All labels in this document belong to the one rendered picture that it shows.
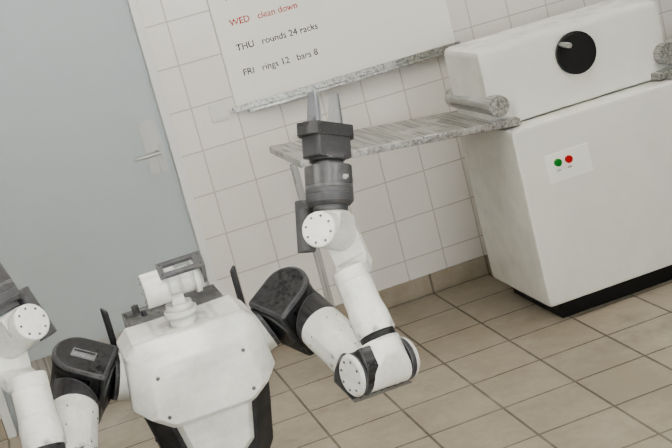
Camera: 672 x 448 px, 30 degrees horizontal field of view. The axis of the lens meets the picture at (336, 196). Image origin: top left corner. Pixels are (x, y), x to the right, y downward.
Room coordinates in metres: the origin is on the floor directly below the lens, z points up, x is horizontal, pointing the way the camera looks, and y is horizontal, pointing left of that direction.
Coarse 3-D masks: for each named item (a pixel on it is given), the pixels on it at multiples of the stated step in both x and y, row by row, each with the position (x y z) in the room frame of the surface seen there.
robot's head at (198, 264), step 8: (184, 256) 2.27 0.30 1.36; (192, 256) 2.27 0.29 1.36; (200, 256) 2.27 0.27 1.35; (160, 264) 2.26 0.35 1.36; (168, 264) 2.26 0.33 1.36; (192, 264) 2.25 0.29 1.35; (200, 264) 2.25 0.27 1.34; (160, 272) 2.24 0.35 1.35; (168, 272) 2.24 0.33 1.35; (176, 272) 2.24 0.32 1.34; (184, 272) 2.25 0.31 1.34; (200, 272) 2.27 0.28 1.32; (200, 280) 2.26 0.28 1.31
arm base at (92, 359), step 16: (64, 352) 2.22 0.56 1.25; (80, 352) 2.22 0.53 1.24; (96, 352) 2.23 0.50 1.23; (112, 352) 2.24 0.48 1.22; (64, 368) 2.18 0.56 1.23; (80, 368) 2.19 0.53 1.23; (96, 368) 2.19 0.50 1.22; (112, 368) 2.22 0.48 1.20; (96, 384) 2.18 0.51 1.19; (112, 384) 2.25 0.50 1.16
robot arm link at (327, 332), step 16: (320, 320) 2.23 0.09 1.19; (336, 320) 2.23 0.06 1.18; (304, 336) 2.24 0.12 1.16; (320, 336) 2.21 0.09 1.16; (336, 336) 2.19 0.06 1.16; (352, 336) 2.18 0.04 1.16; (320, 352) 2.20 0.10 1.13; (336, 352) 2.16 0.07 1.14; (416, 352) 2.12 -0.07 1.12; (336, 368) 2.13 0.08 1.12; (352, 368) 2.08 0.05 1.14; (416, 368) 2.11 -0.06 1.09; (352, 384) 2.08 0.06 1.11
